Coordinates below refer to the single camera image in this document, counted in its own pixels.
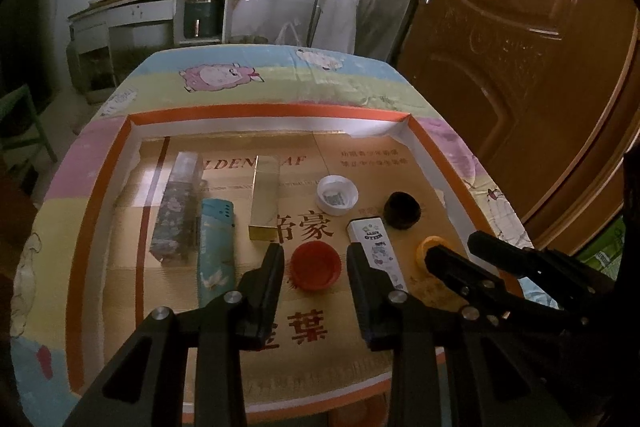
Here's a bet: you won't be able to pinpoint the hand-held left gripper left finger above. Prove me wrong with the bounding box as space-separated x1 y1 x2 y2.
62 243 287 427

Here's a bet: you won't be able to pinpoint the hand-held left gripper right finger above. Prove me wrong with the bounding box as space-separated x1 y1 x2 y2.
346 243 576 427

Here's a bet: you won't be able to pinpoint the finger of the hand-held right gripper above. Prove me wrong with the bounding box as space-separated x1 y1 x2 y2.
467 231 618 300
424 246 591 338

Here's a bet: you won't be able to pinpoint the white cartoon print box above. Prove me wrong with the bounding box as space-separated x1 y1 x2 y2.
346 217 410 295

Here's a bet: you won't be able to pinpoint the red bottle cap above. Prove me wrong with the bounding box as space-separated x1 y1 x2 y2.
289 242 342 290

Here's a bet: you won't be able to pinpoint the yellow-orange bottle cap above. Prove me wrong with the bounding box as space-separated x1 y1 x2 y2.
416 235 453 278

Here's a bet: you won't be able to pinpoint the teal flower print box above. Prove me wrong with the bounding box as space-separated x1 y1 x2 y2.
196 198 237 308

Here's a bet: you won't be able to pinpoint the shiny gold box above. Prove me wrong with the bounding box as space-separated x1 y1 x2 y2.
248 154 280 242

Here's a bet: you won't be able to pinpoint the black bottle cap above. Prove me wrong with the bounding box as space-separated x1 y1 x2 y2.
383 191 422 230

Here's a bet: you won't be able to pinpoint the shallow cardboard tray box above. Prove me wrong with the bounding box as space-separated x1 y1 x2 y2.
65 103 526 423

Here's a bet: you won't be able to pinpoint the white bottle cap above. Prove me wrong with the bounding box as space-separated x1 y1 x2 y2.
316 175 360 215

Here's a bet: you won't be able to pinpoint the grey floral print box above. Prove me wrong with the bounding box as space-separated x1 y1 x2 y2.
150 151 206 265

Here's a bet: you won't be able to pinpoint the brown wooden door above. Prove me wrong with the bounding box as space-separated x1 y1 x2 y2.
395 0 640 218

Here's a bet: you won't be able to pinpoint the cartoon sheep printed blanket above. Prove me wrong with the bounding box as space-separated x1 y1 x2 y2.
10 44 556 427

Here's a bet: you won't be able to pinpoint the leaning white panels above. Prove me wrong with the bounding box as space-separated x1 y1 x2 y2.
327 0 418 60

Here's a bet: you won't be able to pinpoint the green round appliance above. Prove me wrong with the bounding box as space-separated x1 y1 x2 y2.
184 0 223 38

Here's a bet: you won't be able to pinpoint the white kitchen counter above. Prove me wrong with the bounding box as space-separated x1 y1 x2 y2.
67 0 236 92

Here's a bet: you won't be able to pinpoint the green chair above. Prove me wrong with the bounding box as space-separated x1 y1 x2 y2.
0 84 58 162

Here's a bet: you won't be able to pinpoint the wooden door frame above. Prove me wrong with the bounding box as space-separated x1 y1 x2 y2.
520 7 640 253

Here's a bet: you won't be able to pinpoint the upright mop handle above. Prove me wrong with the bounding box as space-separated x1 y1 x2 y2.
306 0 322 48

